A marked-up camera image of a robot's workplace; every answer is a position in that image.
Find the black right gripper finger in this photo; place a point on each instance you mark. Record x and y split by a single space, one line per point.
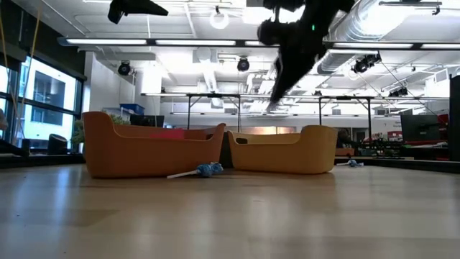
289 77

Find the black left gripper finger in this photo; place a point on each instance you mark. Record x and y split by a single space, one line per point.
143 8

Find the yellow plastic bin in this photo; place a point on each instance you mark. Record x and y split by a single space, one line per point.
284 154

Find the orange plastic bin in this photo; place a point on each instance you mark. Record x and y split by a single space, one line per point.
143 158

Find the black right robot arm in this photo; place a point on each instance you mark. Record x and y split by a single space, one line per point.
334 7

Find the black ceiling spotlight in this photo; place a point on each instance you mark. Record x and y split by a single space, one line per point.
243 64
364 64
397 92
124 68

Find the overhead LED light bar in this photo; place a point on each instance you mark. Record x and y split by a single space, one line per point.
194 42

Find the long table black legs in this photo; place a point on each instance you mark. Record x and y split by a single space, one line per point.
215 95
359 97

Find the person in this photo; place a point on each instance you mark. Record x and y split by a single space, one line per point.
345 138

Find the blue storage bin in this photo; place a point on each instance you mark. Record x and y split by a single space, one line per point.
132 108

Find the black monitor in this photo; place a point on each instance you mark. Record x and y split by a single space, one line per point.
420 126
147 119

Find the green artificial potted plant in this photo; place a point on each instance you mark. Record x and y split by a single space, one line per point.
77 135

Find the black chair back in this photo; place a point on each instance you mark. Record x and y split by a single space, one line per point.
57 144

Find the tall black panel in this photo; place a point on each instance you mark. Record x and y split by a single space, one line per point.
455 118

